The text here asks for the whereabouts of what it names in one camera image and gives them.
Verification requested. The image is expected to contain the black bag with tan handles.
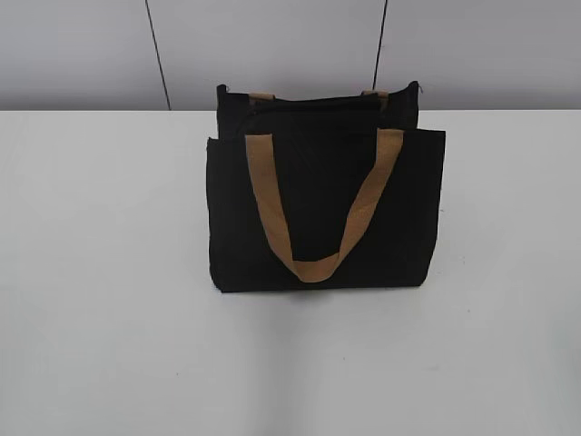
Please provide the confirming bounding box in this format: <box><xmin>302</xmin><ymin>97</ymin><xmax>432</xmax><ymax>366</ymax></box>
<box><xmin>206</xmin><ymin>82</ymin><xmax>446</xmax><ymax>292</ymax></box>

